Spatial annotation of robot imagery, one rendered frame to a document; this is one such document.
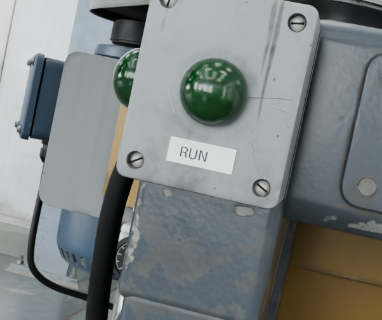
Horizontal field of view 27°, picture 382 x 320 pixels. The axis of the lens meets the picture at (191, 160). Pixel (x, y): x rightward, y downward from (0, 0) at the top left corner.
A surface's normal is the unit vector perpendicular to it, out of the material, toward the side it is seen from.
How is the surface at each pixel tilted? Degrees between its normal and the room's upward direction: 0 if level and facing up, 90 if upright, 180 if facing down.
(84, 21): 90
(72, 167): 90
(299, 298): 90
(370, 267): 90
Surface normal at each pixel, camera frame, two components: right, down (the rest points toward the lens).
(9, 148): -0.19, 0.01
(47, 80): 0.25, 0.11
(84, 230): -0.47, -0.04
